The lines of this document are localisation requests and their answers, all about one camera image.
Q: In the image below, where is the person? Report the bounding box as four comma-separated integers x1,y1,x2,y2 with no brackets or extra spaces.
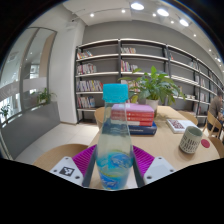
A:
208,89,224,131

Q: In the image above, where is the red book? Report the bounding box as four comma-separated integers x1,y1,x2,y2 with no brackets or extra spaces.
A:
124,117,155,127
110,111,155,120

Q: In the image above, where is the small green potted plant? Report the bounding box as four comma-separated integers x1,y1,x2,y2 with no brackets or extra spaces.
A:
37,87,56,105
0,103,13,121

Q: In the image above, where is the pale green patterned mug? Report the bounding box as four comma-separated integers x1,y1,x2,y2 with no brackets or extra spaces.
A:
178,125,204,155

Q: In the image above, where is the grey bookshelf unit with books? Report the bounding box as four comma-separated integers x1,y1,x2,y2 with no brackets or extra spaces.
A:
74,38,224,124

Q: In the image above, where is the pink book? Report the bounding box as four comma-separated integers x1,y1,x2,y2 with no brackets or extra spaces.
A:
110,102,155,114

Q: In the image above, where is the clear bottle with turquoise cap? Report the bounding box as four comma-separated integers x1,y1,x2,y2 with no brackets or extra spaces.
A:
95,83,135,191

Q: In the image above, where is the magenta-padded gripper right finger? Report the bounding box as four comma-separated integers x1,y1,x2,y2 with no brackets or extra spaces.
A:
132,145,176,188

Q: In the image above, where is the green potted plant, white pot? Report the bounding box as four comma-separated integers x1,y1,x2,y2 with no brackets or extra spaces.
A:
118,65,186,113

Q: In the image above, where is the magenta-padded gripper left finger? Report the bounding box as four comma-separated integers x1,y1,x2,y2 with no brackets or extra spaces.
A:
49,143,100,188

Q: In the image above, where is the white booklet with red pattern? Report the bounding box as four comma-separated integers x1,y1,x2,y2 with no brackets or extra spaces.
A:
165,118,198,134

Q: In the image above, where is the group of round ceiling lights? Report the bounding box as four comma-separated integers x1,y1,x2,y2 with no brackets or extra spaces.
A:
88,2,223,63

